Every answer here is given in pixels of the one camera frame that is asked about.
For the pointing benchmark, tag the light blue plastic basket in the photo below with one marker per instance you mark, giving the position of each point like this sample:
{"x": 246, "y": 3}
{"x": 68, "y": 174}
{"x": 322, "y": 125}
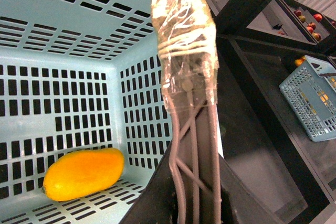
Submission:
{"x": 78, "y": 74}

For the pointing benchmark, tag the yellow mango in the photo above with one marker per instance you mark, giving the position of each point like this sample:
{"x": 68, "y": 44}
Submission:
{"x": 82, "y": 173}

